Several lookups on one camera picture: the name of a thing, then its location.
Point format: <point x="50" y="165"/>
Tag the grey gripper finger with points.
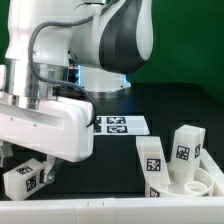
<point x="5" y="152"/>
<point x="52" y="165"/>

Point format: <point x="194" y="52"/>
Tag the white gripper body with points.
<point x="58" y="128"/>

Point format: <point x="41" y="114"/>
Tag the white round stool seat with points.
<point x="201" y="186"/>

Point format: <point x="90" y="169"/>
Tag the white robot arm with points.
<point x="38" y="108"/>

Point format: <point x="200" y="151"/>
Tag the white fiducial marker sheet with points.
<point x="121" y="125"/>

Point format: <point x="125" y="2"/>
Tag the white L-shaped fence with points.
<point x="203" y="210"/>

